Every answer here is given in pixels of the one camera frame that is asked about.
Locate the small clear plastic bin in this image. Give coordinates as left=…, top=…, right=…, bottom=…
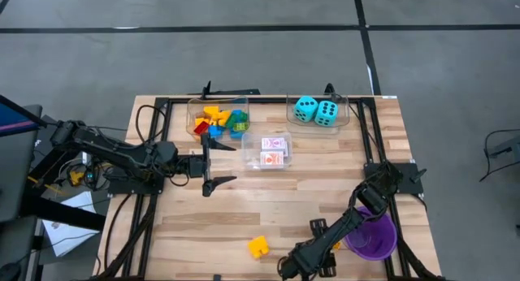
left=239, top=131, right=293, bottom=171

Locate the black metal table frame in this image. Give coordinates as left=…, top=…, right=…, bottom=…
left=91, top=95, right=444, bottom=281

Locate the computer monitor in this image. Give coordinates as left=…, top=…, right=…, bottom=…
left=0, top=94, right=46, bottom=138

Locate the teal foam die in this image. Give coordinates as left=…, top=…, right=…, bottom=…
left=293, top=95, right=319, bottom=123
left=314, top=100, right=340, bottom=128

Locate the purple plastic bucket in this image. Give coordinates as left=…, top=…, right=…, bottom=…
left=343, top=205, right=398, bottom=262

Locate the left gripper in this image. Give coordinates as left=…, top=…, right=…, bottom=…
left=188, top=132, right=238, bottom=198

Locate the black camera mount with bar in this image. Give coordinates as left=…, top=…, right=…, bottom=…
left=201, top=80, right=261, bottom=102

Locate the large clear plastic bin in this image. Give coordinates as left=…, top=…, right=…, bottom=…
left=285, top=92, right=351, bottom=136
left=185, top=95, right=250, bottom=144

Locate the black metal beam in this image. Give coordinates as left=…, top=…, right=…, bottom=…
left=19, top=193, right=107, bottom=232

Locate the grey desk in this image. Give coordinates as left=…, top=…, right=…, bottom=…
left=0, top=104, right=44, bottom=224

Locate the yellow cable connector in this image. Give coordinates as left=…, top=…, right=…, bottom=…
left=67, top=171, right=85, bottom=188

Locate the black equipment case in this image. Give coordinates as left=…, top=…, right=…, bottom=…
left=30, top=115, right=89, bottom=180

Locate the white paper sheet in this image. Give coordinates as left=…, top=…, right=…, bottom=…
left=41, top=190, right=102, bottom=258

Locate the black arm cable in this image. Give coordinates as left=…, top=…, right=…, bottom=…
left=135, top=104, right=168, bottom=146
left=276, top=254, right=293, bottom=280

